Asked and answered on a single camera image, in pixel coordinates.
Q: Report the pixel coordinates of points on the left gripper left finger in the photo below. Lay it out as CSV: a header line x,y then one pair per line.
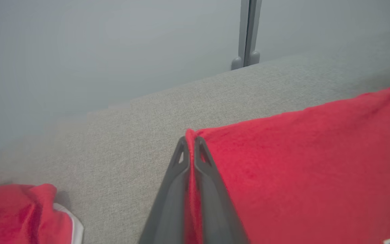
x,y
168,210

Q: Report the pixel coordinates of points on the grey fabric sofa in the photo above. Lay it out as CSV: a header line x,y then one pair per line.
x,y
113,142

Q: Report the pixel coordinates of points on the red white-striped shorts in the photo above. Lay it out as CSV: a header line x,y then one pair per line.
x,y
12,213

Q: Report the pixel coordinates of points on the red number 23 jersey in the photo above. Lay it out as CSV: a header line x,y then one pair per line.
x,y
300,169

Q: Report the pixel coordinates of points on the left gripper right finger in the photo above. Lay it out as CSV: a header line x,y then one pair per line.
x,y
218,217

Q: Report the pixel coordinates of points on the grey partition post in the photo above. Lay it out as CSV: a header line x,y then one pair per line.
x,y
249,34

